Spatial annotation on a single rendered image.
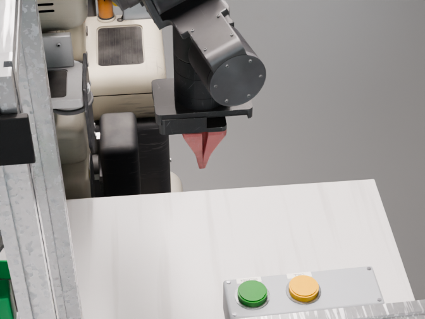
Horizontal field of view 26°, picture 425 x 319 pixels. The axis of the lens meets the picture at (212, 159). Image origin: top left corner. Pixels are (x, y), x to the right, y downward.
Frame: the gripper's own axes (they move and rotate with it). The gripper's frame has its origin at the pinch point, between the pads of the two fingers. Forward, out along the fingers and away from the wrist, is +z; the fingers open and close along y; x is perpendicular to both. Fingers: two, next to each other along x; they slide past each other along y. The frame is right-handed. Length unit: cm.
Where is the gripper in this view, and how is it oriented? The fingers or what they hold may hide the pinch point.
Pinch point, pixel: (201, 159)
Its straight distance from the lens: 103.5
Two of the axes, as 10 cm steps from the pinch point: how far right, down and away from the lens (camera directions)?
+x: -1.2, -6.4, 7.6
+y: 9.9, -0.8, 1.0
